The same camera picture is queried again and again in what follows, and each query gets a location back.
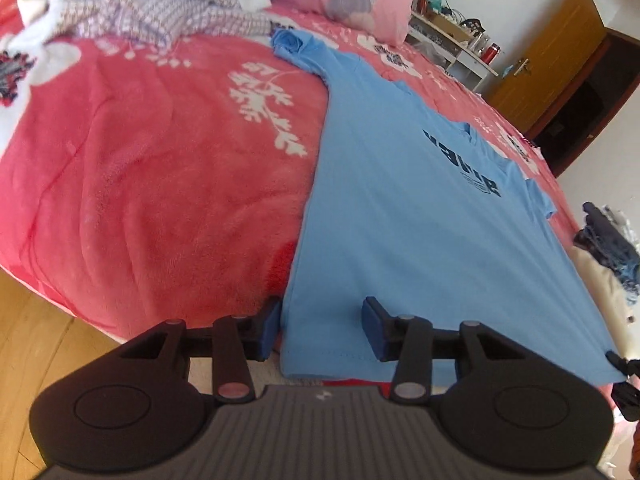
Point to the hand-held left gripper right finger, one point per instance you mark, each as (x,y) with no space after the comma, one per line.
(374,332)

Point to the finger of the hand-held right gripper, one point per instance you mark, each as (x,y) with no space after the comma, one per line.
(625,362)
(629,400)

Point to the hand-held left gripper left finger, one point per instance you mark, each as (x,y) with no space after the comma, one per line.
(269,330)

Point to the blue printed T-shirt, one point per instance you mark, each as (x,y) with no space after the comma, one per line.
(400,235)

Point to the pile of dark clothes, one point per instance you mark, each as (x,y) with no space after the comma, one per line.
(605,245)

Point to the beige folded garment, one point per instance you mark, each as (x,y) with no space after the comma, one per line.
(600,290)

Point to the red floral blanket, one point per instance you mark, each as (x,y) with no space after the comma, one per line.
(150,185)

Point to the white desk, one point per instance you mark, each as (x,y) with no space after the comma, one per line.
(470,62)

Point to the red bottle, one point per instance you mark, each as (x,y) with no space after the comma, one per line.
(490,53)

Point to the wooden door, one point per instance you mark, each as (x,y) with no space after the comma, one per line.
(555,60)

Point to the cardboard box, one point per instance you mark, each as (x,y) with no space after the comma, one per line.
(450,25)

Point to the patterned checked garment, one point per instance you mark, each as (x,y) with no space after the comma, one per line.
(150,15)

